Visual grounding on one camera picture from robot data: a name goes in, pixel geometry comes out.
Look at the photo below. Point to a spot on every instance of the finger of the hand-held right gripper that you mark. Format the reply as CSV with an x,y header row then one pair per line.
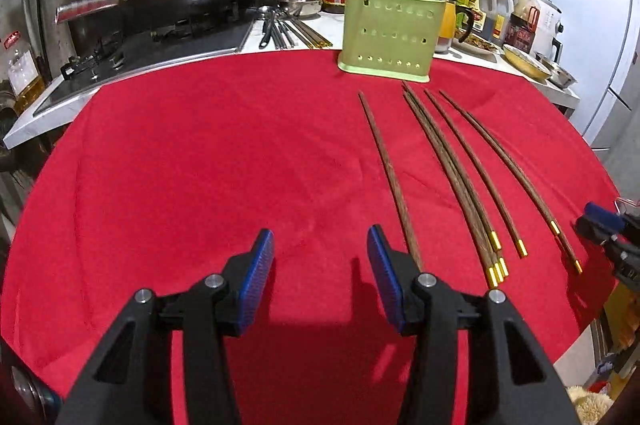
x,y
602,214
592,232

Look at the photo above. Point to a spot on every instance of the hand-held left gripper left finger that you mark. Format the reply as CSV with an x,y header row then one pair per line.
x,y
257,285

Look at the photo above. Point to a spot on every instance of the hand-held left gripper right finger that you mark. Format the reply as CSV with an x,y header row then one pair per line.
x,y
385,285

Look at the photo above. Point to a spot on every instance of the green plastic utensil holder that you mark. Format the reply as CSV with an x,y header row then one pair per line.
x,y
390,35

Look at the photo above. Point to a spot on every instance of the red tablecloth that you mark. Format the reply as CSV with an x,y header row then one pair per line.
x,y
200,180

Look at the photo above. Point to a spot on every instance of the steel bowl with food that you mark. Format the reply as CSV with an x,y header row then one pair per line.
x,y
560,75

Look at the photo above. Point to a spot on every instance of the beige plush toy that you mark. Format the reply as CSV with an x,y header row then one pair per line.
x,y
592,407

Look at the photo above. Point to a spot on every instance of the glass bowl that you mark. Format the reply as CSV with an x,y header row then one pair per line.
x,y
525,62

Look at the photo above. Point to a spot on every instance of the white rice cooker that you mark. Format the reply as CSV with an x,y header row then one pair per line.
x,y
550,20

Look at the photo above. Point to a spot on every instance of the plate of cooked food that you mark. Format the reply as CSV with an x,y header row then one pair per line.
x,y
477,45

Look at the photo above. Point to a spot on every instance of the white plastic jug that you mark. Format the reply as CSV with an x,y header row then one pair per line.
x,y
502,12

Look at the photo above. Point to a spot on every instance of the black gas stove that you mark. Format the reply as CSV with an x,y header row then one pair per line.
x,y
175,50

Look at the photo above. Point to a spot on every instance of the bundle of metal chopsticks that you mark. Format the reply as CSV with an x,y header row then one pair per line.
x,y
307,34

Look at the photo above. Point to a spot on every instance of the steel spoon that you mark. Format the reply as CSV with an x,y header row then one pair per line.
x,y
267,27

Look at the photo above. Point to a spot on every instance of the small steel bowl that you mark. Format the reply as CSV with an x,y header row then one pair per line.
x,y
300,6

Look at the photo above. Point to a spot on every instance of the cooking oil bottle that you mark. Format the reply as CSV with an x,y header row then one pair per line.
x,y
22,77

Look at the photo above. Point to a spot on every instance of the steel pot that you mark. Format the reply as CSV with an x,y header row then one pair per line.
x,y
87,12

